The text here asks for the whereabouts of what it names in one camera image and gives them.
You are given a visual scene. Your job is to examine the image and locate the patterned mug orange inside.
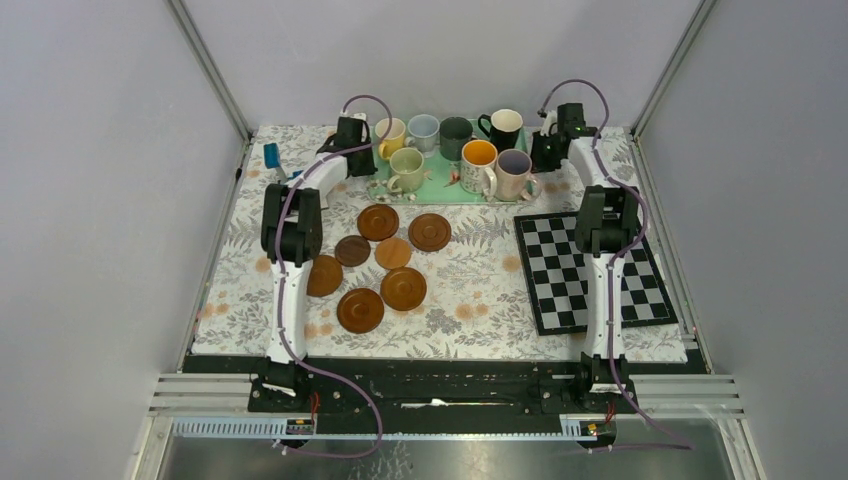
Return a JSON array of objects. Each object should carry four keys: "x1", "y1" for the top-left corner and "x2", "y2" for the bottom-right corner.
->
[{"x1": 460, "y1": 139, "x2": 498, "y2": 201}]

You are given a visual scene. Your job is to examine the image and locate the pale green mug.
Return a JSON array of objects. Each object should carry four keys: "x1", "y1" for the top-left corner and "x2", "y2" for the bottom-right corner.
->
[{"x1": 386, "y1": 147, "x2": 425, "y2": 194}]

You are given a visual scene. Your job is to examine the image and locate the black mug white inside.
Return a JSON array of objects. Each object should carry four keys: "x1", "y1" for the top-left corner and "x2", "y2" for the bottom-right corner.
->
[{"x1": 477, "y1": 109, "x2": 524, "y2": 152}]

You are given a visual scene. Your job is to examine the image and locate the floral tablecloth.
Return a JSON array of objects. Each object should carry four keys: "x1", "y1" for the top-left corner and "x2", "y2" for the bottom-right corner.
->
[{"x1": 191, "y1": 126, "x2": 584, "y2": 360}]

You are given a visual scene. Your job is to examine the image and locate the green serving tray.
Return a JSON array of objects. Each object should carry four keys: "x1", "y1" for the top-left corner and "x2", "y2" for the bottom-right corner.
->
[{"x1": 365, "y1": 149, "x2": 503, "y2": 205}]

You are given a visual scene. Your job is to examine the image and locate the purple cable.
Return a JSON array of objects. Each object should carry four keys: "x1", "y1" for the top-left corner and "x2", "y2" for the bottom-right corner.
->
[
  {"x1": 272, "y1": 94, "x2": 394, "y2": 460},
  {"x1": 537, "y1": 78, "x2": 694, "y2": 454}
]

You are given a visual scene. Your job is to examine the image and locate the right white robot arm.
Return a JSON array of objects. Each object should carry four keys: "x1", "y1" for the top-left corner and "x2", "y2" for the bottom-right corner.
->
[{"x1": 531, "y1": 103, "x2": 639, "y2": 412}]

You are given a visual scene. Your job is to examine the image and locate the small dark wooden coaster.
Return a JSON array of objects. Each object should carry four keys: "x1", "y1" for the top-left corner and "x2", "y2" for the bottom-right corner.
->
[{"x1": 334, "y1": 235, "x2": 371, "y2": 267}]

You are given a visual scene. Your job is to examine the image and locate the light blue mug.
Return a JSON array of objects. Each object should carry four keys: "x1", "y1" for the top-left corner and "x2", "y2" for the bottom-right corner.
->
[{"x1": 405, "y1": 114, "x2": 440, "y2": 158}]

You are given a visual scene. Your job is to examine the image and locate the yellow mug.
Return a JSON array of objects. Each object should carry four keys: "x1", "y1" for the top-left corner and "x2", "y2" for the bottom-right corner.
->
[{"x1": 373, "y1": 117, "x2": 407, "y2": 161}]

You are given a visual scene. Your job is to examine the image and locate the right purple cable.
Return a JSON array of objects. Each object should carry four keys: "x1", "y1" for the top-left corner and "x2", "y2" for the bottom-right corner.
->
[{"x1": 537, "y1": 78, "x2": 694, "y2": 454}]

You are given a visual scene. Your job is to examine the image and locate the black white chessboard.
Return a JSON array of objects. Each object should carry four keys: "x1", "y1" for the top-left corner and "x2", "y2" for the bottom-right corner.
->
[{"x1": 513, "y1": 212, "x2": 678, "y2": 336}]

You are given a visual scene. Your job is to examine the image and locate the brown wooden coaster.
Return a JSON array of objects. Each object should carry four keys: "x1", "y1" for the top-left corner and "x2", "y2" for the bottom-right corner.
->
[
  {"x1": 307, "y1": 255, "x2": 343, "y2": 297},
  {"x1": 357, "y1": 204, "x2": 399, "y2": 242},
  {"x1": 337, "y1": 288, "x2": 385, "y2": 334},
  {"x1": 408, "y1": 213, "x2": 452, "y2": 252},
  {"x1": 380, "y1": 267, "x2": 427, "y2": 311}
]

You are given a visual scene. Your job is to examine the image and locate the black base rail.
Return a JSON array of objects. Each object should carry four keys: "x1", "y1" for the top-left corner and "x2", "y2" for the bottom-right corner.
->
[{"x1": 154, "y1": 354, "x2": 706, "y2": 440}]

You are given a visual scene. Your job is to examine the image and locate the blue block on stand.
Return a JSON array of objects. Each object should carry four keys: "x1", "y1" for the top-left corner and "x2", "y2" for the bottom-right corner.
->
[{"x1": 263, "y1": 142, "x2": 288, "y2": 183}]

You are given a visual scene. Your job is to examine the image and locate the pink mug purple inside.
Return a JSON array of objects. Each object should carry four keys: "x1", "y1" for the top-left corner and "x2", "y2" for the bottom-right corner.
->
[{"x1": 495, "y1": 149, "x2": 541, "y2": 202}]

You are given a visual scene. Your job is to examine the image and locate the small light wooden coaster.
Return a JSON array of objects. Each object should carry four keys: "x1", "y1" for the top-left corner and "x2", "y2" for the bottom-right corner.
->
[{"x1": 375, "y1": 237, "x2": 411, "y2": 270}]

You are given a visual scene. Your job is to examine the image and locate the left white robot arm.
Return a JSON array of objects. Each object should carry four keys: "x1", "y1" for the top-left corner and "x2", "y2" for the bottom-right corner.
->
[{"x1": 260, "y1": 111, "x2": 376, "y2": 411}]

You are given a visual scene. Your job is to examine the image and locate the dark green mug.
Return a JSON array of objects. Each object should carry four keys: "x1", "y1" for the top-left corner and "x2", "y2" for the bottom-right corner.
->
[{"x1": 439, "y1": 116, "x2": 474, "y2": 161}]

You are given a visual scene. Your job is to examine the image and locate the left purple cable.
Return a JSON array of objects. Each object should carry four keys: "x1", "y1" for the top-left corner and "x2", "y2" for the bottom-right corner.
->
[{"x1": 272, "y1": 94, "x2": 394, "y2": 460}]

